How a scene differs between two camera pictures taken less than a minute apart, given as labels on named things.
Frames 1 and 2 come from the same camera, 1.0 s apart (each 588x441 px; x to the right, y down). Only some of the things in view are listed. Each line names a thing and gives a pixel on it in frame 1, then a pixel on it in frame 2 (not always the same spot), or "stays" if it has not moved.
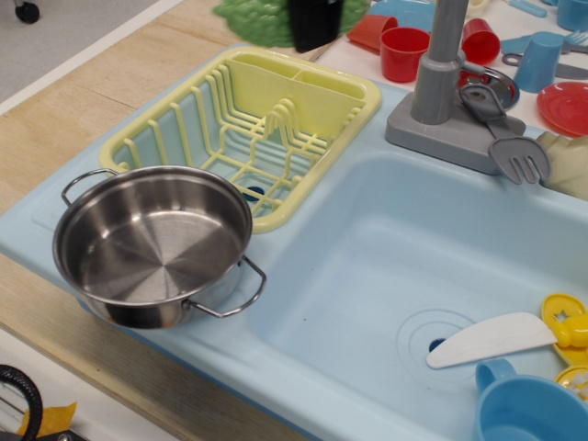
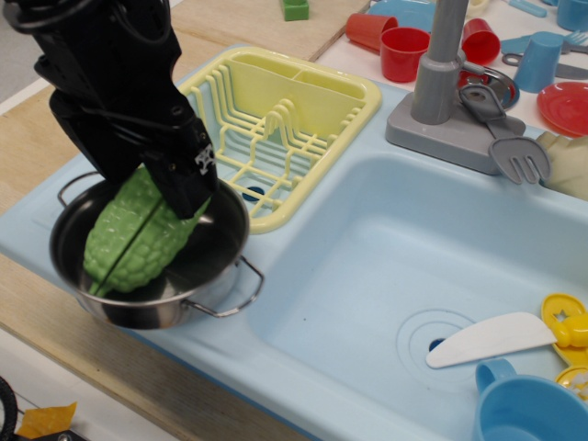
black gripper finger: [315, 22] to [127, 110]
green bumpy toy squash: [270, 23] to [133, 233]
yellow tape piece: [54, 420] stays
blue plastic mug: [515, 407] stays
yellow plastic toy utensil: [568, 318] stays
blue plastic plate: [420, 14] stays
